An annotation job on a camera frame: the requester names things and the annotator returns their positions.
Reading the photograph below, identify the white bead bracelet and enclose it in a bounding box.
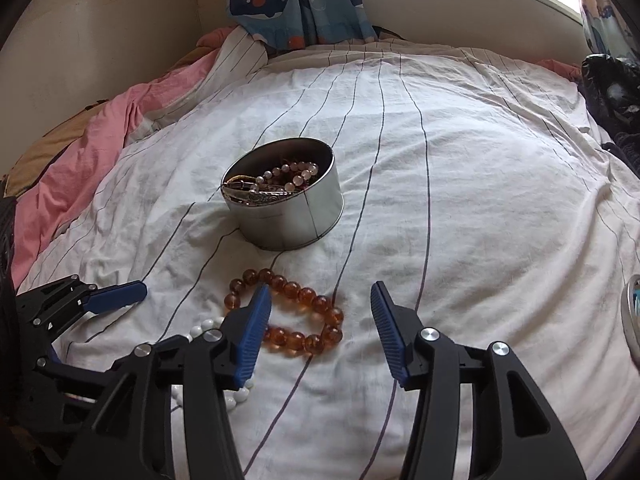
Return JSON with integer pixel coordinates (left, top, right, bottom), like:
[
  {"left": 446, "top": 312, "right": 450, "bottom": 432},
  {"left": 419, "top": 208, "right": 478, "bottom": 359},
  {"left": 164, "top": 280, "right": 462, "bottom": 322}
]
[{"left": 169, "top": 314, "right": 254, "bottom": 413}]

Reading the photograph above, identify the amber bead bracelet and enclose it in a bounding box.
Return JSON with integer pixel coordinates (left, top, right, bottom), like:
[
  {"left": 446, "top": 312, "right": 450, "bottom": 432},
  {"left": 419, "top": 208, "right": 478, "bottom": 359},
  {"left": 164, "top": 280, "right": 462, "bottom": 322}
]
[{"left": 222, "top": 268, "right": 345, "bottom": 357}]

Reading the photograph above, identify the pink bead bracelet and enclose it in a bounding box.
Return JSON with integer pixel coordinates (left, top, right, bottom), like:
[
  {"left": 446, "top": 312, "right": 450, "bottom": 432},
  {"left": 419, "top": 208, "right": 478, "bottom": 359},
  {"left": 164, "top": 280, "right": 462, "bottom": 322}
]
[{"left": 254, "top": 160, "right": 320, "bottom": 194}]

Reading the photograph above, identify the pink blanket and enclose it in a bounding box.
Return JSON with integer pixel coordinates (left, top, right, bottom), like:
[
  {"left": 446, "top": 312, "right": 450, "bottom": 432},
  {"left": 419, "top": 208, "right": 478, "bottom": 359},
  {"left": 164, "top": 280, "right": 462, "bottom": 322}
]
[{"left": 11, "top": 27, "right": 233, "bottom": 286}]

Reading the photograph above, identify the tan pillow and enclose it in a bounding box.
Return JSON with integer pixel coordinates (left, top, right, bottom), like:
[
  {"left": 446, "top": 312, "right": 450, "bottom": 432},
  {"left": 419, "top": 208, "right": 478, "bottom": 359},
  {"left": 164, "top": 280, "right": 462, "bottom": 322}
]
[{"left": 1, "top": 100, "right": 106, "bottom": 197}]

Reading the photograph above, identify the round silver tin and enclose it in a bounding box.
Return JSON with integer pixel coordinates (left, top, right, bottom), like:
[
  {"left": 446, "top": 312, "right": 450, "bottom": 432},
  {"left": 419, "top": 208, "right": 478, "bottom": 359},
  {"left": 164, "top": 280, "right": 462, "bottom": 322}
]
[{"left": 221, "top": 138, "right": 344, "bottom": 250}]

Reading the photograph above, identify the white striped duvet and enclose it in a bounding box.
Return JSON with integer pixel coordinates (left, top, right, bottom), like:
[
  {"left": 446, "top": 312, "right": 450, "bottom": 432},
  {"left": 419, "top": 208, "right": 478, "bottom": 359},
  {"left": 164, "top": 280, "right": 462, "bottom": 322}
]
[{"left": 18, "top": 29, "right": 639, "bottom": 479}]

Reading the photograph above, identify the blue whale curtain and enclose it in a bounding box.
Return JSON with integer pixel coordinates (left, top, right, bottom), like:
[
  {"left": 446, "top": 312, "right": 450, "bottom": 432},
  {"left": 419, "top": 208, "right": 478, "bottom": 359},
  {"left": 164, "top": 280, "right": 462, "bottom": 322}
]
[{"left": 227, "top": 0, "right": 376, "bottom": 51}]

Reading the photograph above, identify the black garment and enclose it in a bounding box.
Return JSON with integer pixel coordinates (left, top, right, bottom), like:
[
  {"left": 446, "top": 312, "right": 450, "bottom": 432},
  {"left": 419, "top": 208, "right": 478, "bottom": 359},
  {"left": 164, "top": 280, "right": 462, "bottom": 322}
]
[{"left": 580, "top": 54, "right": 639, "bottom": 176}]

